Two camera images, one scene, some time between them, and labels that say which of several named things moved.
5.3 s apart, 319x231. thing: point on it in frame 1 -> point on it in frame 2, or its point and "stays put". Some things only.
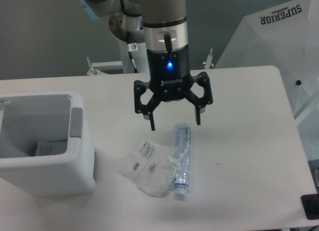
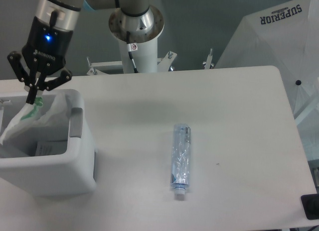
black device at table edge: [310, 204] stays put
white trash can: [28, 116] stays put
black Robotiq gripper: [170, 78] -> [45, 50]
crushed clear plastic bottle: [182, 141] stays put
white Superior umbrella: [285, 36] stays put
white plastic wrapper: [150, 168] -> [37, 123]
